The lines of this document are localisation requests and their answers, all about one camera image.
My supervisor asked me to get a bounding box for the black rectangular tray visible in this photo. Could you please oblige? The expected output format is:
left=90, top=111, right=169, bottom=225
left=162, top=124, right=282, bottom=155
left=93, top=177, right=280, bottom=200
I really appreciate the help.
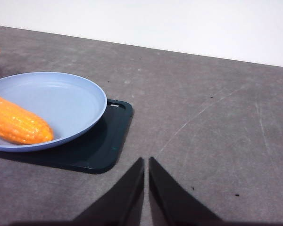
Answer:
left=0, top=98, right=134, bottom=175

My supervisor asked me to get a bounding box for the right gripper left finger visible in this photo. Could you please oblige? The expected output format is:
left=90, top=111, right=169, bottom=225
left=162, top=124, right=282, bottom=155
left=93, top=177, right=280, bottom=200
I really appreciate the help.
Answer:
left=72, top=157, right=145, bottom=226

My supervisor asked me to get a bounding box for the yellow-orange corn cob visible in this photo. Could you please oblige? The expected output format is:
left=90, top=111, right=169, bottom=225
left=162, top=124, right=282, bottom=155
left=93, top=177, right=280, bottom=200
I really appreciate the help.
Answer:
left=0, top=92, right=55, bottom=145

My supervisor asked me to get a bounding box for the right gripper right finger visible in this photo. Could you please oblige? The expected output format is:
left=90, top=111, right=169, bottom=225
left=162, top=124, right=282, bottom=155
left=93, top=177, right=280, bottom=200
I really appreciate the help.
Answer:
left=148, top=156, right=226, bottom=226

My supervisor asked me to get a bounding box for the blue round plate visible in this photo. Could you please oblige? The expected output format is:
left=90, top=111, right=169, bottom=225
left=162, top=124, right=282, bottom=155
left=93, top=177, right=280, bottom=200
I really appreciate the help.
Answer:
left=0, top=71, right=108, bottom=153

